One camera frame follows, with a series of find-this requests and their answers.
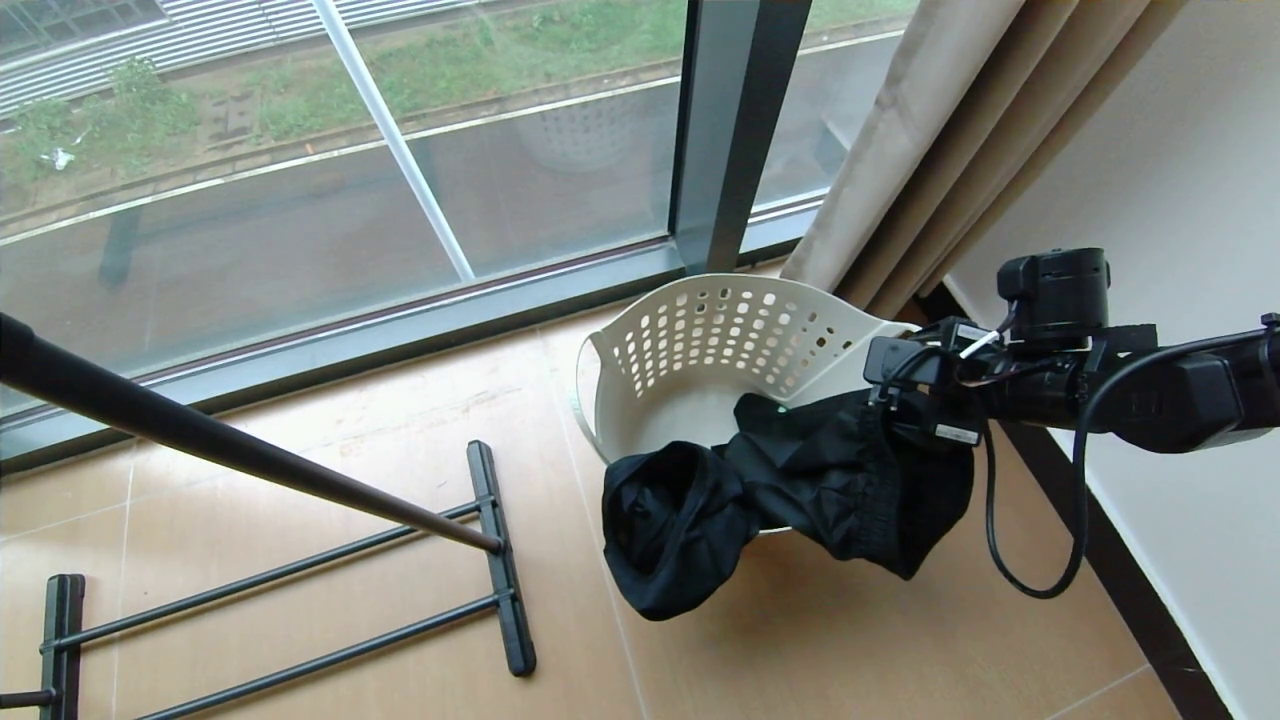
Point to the beige curtain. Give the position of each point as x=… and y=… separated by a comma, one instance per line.
x=960, y=150

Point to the white laundry basket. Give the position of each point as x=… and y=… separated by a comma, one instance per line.
x=720, y=330

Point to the black clothes rack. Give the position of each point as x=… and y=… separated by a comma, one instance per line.
x=200, y=428

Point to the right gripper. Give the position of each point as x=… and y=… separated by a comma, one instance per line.
x=1040, y=395

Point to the black shorts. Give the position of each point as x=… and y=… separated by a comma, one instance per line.
x=850, y=490

